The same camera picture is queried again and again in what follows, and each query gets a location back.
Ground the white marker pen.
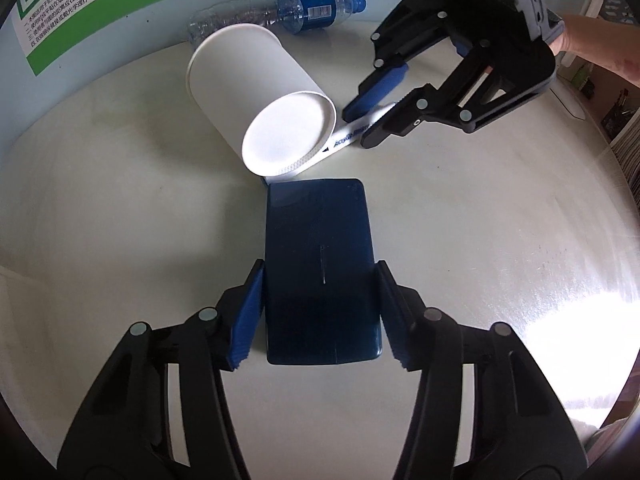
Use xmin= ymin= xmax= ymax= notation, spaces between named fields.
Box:
xmin=264 ymin=101 xmax=401 ymax=183

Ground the dark blue rectangular box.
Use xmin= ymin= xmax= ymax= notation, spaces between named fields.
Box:
xmin=263 ymin=177 xmax=385 ymax=366

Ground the row of books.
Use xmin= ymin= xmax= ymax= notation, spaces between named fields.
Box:
xmin=600 ymin=87 xmax=640 ymax=196

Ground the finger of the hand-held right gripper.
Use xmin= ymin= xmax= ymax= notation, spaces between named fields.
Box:
xmin=359 ymin=40 xmax=557 ymax=150
xmin=342 ymin=0 xmax=466 ymax=123

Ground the person's right forearm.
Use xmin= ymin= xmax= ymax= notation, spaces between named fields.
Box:
xmin=547 ymin=12 xmax=640 ymax=88

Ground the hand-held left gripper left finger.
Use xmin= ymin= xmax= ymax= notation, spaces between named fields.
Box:
xmin=56 ymin=258 xmax=266 ymax=480

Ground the green striped wall poster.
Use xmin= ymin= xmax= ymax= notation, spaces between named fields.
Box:
xmin=15 ymin=0 xmax=313 ymax=77

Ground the white paper cup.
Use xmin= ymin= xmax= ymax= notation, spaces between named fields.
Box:
xmin=186 ymin=23 xmax=338 ymax=178

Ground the green book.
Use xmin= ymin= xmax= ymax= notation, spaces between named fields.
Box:
xmin=570 ymin=67 xmax=596 ymax=100

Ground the blue label plastic bottle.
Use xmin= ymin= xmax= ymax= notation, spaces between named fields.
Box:
xmin=187 ymin=0 xmax=367 ymax=48

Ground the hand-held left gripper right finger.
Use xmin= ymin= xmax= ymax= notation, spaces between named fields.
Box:
xmin=374 ymin=260 xmax=591 ymax=480

